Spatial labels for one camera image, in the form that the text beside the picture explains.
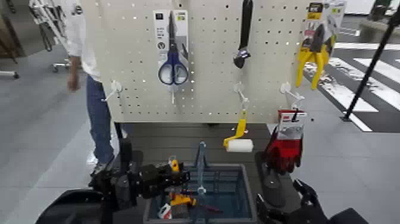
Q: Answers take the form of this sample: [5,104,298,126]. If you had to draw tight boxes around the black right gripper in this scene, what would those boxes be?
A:
[257,179,329,224]

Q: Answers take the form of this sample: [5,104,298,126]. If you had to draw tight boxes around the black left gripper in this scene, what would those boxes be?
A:
[137,164,190,198]

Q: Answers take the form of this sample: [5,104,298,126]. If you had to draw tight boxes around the yellow paint brush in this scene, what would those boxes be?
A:
[168,157,198,220]

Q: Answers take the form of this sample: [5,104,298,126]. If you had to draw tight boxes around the grey plastic crate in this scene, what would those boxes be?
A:
[143,141,258,224]

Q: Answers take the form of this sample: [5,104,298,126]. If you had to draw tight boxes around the red white small package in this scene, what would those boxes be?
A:
[157,203,172,220]

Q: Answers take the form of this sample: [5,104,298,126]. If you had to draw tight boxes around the red yellow screwdriver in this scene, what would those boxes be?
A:
[196,203,223,214]

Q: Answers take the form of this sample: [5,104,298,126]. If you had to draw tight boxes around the red work gloves pack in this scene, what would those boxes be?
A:
[262,109,308,175]

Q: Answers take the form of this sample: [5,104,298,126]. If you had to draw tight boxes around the clear plastic pegboard hook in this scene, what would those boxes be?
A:
[167,84,179,105]
[233,82,250,110]
[101,79,123,102]
[280,82,305,110]

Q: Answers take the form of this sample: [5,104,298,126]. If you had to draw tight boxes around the person in white sweatshirt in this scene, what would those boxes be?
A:
[61,0,115,176]

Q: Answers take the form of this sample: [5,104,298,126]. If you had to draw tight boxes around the blue scissors in packaging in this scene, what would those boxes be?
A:
[153,10,190,86]

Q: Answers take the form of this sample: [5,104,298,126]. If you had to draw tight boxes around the white pegboard panel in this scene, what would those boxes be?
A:
[79,0,316,125]

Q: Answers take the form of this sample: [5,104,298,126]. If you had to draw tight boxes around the yellow pliers in packaging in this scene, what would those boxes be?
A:
[295,1,346,91]

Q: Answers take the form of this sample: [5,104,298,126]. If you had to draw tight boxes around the black tripod pole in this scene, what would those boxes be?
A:
[340,6,400,123]

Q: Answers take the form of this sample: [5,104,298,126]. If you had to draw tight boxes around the black adjustable wrench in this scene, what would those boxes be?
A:
[233,0,253,70]

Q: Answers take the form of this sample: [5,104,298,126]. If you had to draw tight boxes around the grey low block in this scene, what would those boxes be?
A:
[358,19,400,45]

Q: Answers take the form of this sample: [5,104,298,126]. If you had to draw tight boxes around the grey stand leg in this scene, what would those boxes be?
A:
[0,70,20,80]

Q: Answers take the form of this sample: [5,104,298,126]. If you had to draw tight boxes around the white wheeled stand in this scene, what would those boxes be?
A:
[29,0,71,73]

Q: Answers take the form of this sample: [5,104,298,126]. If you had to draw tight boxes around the brown wooden furniture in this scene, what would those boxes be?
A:
[0,0,27,60]

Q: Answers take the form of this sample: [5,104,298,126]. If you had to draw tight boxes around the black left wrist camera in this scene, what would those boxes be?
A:
[119,137,134,176]

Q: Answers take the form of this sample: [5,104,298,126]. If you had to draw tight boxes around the yellow handled paint roller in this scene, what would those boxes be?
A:
[223,110,254,153]

